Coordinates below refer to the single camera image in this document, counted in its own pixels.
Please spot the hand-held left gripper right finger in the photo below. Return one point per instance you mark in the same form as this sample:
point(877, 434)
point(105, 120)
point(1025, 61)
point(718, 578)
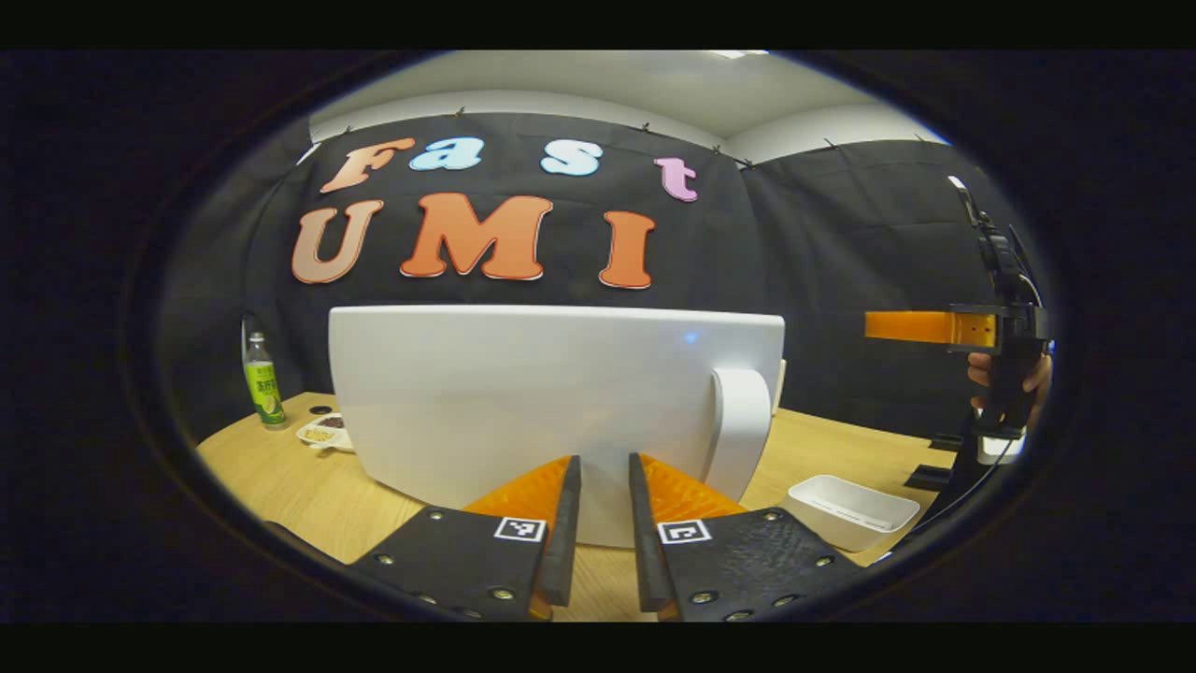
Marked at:
point(643, 542)

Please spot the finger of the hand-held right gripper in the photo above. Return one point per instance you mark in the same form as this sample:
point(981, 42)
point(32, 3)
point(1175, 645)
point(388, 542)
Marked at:
point(916, 327)

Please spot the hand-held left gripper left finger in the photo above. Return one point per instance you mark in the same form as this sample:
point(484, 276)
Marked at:
point(565, 542)

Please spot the white microwave oven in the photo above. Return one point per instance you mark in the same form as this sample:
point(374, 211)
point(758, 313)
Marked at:
point(514, 393)

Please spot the white divided food plate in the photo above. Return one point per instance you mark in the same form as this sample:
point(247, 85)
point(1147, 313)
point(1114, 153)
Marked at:
point(322, 435)

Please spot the black backdrop cloth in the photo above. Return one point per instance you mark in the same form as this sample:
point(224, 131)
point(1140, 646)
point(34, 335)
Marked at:
point(841, 262)

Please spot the black table stand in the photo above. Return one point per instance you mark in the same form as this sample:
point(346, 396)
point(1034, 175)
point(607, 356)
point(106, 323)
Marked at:
point(930, 479)
point(946, 442)

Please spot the white plastic tray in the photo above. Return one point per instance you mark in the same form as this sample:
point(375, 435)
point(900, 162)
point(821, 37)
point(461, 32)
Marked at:
point(841, 519)

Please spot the large ceiling light panel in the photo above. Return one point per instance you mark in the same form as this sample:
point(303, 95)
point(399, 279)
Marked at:
point(738, 53)

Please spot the green label drink bottle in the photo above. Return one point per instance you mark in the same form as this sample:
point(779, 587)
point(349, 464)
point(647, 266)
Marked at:
point(266, 393)

